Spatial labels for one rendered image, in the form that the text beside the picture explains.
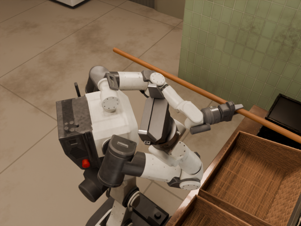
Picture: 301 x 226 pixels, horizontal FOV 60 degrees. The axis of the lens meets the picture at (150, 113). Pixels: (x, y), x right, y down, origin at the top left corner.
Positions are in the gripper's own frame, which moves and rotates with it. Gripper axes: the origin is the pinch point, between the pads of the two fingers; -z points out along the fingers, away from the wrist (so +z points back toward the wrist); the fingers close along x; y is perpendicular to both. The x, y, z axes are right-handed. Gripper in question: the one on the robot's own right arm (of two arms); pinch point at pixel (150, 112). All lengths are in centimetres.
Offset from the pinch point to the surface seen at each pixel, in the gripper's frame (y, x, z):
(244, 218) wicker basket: 33, -17, 105
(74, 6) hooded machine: -250, 272, 261
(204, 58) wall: -9, 139, 197
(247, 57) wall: 33, 129, 175
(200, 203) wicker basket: 9, -14, 109
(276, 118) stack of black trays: 50, 49, 122
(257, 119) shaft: 32, 29, 73
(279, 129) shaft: 42, 24, 72
